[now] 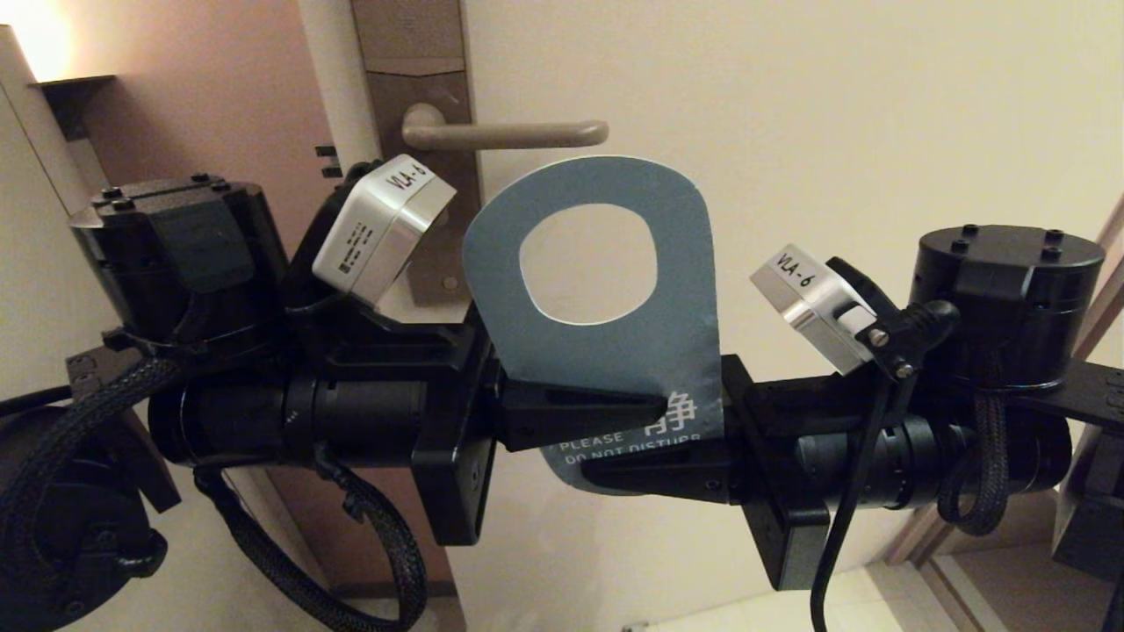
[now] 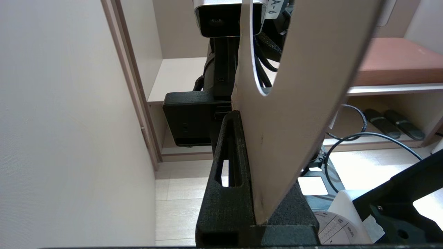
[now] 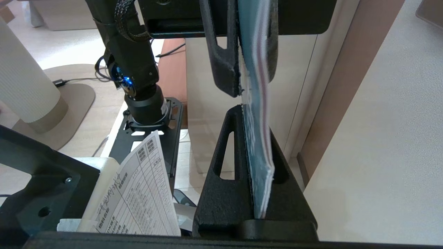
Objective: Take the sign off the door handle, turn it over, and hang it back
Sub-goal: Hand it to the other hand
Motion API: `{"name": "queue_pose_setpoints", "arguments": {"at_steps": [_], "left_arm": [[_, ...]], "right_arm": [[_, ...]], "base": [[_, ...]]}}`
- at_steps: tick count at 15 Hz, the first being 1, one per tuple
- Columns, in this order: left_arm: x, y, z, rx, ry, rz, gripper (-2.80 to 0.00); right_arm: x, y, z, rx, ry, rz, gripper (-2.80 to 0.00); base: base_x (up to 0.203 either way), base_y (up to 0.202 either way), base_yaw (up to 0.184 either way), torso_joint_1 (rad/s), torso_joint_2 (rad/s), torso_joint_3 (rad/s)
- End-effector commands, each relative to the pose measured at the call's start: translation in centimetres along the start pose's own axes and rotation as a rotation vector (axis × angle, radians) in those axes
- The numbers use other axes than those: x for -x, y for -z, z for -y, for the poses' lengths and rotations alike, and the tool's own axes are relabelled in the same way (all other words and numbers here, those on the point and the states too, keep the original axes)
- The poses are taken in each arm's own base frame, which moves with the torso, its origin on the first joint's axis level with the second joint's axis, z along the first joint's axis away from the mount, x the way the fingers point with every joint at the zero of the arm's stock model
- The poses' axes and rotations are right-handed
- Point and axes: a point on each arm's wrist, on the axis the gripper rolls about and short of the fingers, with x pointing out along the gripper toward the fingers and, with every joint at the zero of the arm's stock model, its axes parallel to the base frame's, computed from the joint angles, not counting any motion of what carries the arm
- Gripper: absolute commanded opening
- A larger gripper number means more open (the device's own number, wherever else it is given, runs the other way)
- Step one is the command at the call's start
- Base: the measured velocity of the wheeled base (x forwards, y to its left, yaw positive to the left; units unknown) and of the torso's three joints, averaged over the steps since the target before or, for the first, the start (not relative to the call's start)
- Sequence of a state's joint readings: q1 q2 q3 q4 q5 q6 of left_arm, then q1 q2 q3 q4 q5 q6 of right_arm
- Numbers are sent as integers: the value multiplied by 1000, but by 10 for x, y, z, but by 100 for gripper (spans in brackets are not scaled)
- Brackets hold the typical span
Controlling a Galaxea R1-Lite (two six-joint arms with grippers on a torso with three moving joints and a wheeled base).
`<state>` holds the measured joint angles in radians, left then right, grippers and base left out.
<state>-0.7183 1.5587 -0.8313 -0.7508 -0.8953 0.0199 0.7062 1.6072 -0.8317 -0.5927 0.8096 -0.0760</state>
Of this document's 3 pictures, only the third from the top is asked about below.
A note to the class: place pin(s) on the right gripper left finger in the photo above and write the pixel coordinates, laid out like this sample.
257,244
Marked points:
221,207

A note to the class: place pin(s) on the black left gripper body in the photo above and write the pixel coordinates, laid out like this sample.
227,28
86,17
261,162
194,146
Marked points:
173,17

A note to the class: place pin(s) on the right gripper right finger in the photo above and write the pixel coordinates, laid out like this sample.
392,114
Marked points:
294,214

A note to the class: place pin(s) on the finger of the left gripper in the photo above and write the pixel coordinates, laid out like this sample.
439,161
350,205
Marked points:
273,41
225,69

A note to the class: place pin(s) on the blue and white door hanger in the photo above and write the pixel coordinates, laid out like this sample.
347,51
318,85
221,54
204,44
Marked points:
258,103

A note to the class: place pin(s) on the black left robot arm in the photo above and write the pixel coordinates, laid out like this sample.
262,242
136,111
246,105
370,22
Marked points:
131,62

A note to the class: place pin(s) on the silver robot base chassis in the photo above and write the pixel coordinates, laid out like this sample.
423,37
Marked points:
185,209

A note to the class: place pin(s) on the white door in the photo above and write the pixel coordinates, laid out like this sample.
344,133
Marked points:
380,155

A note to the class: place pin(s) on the brown door lock plate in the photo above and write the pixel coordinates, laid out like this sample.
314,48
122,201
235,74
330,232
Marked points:
432,12

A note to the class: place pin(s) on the printed paper sheet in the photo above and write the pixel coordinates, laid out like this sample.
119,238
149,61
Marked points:
145,193

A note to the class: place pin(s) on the beige furniture piece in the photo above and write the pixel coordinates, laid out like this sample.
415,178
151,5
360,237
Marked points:
62,17

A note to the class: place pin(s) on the white column floor lamp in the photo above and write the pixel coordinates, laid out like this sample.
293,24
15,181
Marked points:
24,79

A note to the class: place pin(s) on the black torso bracket plate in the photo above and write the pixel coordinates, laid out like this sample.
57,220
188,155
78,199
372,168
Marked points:
34,180

